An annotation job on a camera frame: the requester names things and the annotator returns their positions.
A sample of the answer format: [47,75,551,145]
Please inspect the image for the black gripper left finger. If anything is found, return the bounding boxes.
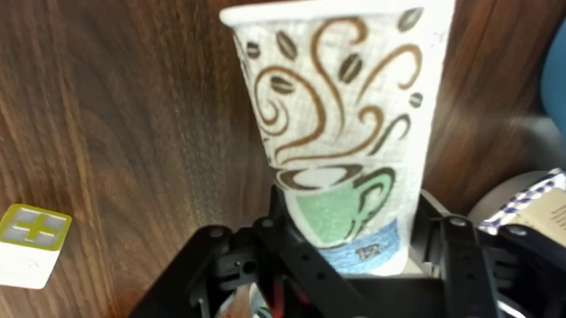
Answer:
[252,188,348,318]

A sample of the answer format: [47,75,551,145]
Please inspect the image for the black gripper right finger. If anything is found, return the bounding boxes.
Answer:
[410,191,502,318]

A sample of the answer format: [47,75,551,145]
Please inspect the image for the patterned paper cup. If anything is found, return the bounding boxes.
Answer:
[219,0,456,276]
[468,168,566,236]

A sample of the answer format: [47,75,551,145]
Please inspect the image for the blue plastic bowl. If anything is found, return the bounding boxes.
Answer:
[539,20,566,137]

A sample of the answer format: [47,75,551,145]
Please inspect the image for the white green cube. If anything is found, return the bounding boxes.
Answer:
[0,204,72,290]

